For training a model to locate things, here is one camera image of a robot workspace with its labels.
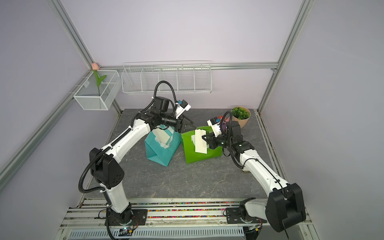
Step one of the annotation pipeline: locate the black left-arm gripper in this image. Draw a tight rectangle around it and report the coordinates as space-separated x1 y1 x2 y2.
161 113 197 134

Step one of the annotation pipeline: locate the beige plant pot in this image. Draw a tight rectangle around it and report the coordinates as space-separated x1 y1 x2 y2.
232 107 251 128

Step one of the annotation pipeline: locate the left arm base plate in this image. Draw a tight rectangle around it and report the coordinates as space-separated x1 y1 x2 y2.
105 209 148 226

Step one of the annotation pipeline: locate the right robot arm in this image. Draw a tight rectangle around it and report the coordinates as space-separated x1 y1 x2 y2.
202 111 307 232

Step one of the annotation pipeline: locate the white mesh box basket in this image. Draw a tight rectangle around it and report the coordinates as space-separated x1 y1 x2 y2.
74 70 122 111

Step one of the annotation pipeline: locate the green potted plant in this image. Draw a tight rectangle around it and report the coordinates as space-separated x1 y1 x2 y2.
232 107 251 120

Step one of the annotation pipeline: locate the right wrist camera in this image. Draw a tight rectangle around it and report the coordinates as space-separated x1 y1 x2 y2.
207 117 222 137

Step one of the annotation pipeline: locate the white wire wall basket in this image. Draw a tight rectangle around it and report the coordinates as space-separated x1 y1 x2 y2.
121 61 213 94

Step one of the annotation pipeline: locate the teal shopping bag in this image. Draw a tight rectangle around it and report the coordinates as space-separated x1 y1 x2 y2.
145 125 181 167

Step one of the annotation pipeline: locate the green shopping bag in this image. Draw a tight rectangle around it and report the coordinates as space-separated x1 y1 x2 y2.
181 126 223 164

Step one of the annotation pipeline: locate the artificial pink tulip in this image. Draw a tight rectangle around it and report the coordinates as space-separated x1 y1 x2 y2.
92 63 107 97

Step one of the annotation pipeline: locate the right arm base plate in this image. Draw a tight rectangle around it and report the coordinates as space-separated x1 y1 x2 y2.
223 207 267 224

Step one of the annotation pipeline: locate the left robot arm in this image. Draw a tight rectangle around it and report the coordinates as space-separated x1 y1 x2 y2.
78 81 195 226

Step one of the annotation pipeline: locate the white lined receipt paper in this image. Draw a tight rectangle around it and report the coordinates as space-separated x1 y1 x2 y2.
153 129 171 145

